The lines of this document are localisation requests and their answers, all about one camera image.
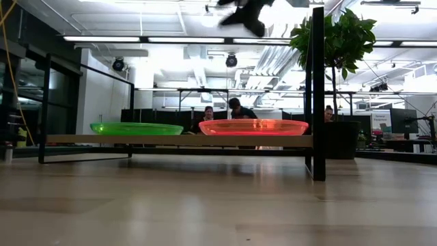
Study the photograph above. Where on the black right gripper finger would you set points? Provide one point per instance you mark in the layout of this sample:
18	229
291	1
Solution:
258	27
233	20

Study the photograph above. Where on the wooden shelf black metal frame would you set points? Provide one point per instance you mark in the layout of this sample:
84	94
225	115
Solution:
170	140

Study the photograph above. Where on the black round ceiling spotlight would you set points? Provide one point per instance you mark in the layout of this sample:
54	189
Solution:
118	64
231	60

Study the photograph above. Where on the long ceiling light bar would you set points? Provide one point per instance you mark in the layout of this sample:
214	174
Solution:
186	39

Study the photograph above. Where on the person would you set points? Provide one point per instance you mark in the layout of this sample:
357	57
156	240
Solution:
328	114
208	114
244	112

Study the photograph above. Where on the green potted plant black pot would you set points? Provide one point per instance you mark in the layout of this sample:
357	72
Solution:
345	37

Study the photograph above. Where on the black office partition row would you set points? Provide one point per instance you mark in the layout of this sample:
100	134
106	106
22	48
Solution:
164	118

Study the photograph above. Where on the black ceiling track light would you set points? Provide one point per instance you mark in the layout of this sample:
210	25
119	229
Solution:
379	87

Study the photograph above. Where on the white sign board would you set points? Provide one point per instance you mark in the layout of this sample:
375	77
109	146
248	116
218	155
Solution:
380	119

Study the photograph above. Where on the black background monitor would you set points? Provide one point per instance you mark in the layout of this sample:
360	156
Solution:
404	121

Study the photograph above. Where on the background office desk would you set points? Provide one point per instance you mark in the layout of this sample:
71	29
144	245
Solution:
409	145

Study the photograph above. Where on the yellow container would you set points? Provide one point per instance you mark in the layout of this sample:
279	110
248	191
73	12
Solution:
22	136

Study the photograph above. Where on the small white bottle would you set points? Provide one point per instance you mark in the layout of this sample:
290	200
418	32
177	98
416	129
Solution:
8	153

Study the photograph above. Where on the black background rig frame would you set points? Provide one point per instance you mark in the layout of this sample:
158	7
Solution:
181	90

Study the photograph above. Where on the black aluminium table frame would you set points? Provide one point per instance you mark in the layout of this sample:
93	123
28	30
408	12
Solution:
205	151

